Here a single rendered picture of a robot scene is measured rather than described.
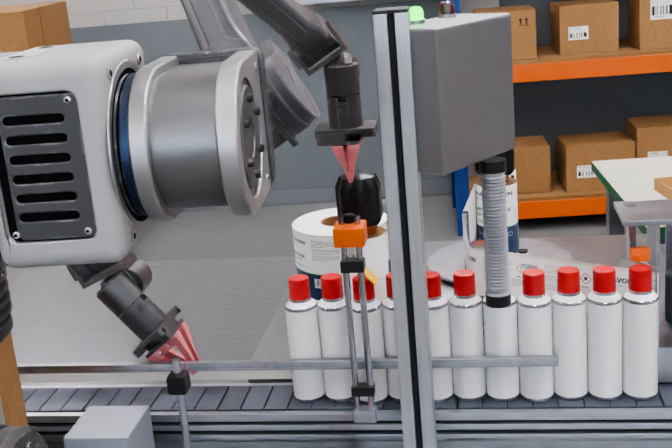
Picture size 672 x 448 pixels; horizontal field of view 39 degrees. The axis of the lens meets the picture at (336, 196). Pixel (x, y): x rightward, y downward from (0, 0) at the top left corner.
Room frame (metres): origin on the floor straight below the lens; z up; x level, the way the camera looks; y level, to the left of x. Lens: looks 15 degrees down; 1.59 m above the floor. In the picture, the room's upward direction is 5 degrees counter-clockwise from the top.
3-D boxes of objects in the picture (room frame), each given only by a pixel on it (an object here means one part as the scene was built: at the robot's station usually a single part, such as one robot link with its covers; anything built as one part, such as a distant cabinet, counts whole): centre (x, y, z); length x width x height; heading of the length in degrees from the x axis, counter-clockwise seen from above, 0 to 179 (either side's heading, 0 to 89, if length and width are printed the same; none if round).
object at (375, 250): (1.67, -0.04, 1.03); 0.09 x 0.09 x 0.30
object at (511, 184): (1.94, -0.34, 1.04); 0.09 x 0.09 x 0.29
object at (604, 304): (1.33, -0.39, 0.98); 0.05 x 0.05 x 0.20
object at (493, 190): (1.25, -0.22, 1.18); 0.04 x 0.04 x 0.21
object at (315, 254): (1.89, 0.00, 0.95); 0.20 x 0.20 x 0.14
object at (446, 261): (1.94, -0.34, 0.89); 0.31 x 0.31 x 0.01
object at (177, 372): (1.36, 0.26, 0.91); 0.07 x 0.03 x 0.17; 171
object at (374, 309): (1.38, -0.03, 0.98); 0.05 x 0.05 x 0.20
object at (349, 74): (1.58, -0.03, 1.37); 0.07 x 0.06 x 0.07; 176
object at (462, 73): (1.28, -0.16, 1.38); 0.17 x 0.10 x 0.19; 136
